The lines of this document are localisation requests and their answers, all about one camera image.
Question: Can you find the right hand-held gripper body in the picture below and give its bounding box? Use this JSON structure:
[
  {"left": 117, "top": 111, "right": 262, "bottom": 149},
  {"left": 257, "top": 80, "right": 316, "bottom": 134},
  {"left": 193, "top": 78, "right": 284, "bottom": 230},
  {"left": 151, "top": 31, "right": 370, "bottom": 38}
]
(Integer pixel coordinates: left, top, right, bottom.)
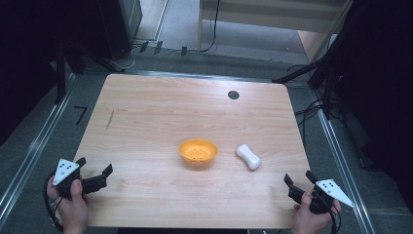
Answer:
[{"left": 287, "top": 178, "right": 357, "bottom": 215}]

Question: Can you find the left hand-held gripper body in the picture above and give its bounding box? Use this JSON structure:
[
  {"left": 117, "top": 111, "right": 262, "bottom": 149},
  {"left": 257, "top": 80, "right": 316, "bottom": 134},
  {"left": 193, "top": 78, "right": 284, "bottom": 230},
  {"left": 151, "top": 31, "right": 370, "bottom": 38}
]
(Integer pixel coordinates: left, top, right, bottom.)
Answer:
[{"left": 52, "top": 157, "right": 98, "bottom": 200}]

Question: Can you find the white soap bar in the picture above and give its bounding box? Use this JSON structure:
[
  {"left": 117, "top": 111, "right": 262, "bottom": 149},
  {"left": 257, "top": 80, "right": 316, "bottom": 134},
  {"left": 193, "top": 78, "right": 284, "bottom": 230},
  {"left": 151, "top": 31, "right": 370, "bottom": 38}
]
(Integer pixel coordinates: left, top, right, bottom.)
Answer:
[{"left": 235, "top": 143, "right": 263, "bottom": 172}]

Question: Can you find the yellow plastic perforated bowl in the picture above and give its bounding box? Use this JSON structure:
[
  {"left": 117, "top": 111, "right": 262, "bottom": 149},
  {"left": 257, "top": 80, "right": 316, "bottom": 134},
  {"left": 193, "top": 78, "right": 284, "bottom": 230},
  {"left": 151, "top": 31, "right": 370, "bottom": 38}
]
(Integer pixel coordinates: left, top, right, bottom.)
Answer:
[{"left": 177, "top": 138, "right": 219, "bottom": 166}]

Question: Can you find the person's right hand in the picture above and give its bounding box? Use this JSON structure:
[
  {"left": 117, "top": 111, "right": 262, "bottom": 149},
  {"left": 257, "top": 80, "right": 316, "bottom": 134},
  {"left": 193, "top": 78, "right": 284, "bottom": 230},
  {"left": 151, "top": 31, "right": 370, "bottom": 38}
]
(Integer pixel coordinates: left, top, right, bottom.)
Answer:
[{"left": 290, "top": 189, "right": 343, "bottom": 234}]

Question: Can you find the person's left hand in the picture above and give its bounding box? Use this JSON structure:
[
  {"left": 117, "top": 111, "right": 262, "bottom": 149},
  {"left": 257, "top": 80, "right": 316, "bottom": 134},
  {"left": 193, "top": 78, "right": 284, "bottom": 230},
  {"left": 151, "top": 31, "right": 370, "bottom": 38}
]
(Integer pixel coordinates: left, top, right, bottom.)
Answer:
[{"left": 46, "top": 176, "right": 90, "bottom": 234}]

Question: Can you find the black metal stand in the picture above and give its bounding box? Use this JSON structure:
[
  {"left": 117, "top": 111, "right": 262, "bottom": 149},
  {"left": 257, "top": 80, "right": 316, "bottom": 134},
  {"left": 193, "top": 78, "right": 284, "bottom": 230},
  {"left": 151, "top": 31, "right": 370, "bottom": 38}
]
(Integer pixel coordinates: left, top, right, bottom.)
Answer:
[
  {"left": 54, "top": 38, "right": 86, "bottom": 105},
  {"left": 272, "top": 48, "right": 345, "bottom": 122}
]

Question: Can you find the dark cabinet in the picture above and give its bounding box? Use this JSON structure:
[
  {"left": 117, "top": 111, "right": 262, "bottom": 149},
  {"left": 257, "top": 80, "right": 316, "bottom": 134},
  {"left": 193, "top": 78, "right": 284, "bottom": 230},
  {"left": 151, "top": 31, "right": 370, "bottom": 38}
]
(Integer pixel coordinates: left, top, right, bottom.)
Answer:
[{"left": 81, "top": 0, "right": 144, "bottom": 61}]

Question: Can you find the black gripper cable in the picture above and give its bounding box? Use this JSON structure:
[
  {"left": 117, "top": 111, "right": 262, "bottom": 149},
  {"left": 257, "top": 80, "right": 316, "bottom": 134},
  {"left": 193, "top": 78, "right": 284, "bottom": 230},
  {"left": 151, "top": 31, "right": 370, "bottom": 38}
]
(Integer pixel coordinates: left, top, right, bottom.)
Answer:
[
  {"left": 325, "top": 198, "right": 343, "bottom": 234},
  {"left": 43, "top": 171, "right": 65, "bottom": 234}
]

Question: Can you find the metal floor rail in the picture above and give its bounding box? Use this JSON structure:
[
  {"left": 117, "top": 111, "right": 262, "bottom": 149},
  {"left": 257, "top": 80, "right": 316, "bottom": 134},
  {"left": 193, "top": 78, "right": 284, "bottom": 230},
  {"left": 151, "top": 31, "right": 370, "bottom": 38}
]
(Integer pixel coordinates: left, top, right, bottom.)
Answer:
[
  {"left": 308, "top": 87, "right": 378, "bottom": 234},
  {"left": 121, "top": 69, "right": 276, "bottom": 84},
  {"left": 0, "top": 73, "right": 78, "bottom": 225}
]

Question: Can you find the black floor cables bundle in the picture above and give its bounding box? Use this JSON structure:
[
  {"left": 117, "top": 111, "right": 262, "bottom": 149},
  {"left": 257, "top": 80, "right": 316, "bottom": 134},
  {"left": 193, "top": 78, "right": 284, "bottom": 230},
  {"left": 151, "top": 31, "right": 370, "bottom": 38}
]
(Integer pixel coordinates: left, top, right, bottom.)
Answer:
[{"left": 293, "top": 97, "right": 345, "bottom": 147}]

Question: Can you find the white floor cable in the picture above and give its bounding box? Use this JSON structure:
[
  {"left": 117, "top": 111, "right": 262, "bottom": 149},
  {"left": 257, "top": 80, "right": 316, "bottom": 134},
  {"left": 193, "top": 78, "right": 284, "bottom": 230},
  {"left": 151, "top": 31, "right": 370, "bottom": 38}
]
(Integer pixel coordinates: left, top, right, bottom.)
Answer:
[{"left": 120, "top": 43, "right": 144, "bottom": 72}]

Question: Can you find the white furniture frame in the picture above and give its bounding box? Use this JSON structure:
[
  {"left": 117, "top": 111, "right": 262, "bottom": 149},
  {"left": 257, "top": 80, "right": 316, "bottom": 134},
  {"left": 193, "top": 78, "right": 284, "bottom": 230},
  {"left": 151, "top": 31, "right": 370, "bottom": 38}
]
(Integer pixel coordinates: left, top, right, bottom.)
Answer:
[{"left": 197, "top": 0, "right": 354, "bottom": 53}]

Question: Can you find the black hanging cable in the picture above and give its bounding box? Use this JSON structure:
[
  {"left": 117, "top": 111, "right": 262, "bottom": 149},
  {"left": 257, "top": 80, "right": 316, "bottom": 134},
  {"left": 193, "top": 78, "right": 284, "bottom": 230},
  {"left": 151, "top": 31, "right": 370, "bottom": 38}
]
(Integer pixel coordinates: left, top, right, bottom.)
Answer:
[{"left": 198, "top": 0, "right": 222, "bottom": 54}]

